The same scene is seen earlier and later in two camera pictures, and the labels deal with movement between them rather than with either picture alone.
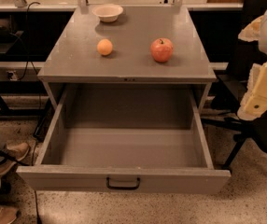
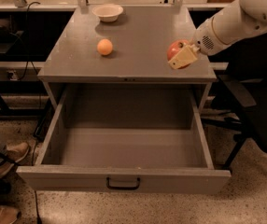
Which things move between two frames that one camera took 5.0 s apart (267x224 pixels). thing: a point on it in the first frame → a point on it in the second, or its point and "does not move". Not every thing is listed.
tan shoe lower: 1,215 does not move
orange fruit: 105,47 does not move
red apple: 161,49 → 175,48
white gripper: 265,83 → 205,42
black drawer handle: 107,182 does not move
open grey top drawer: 131,138 does not move
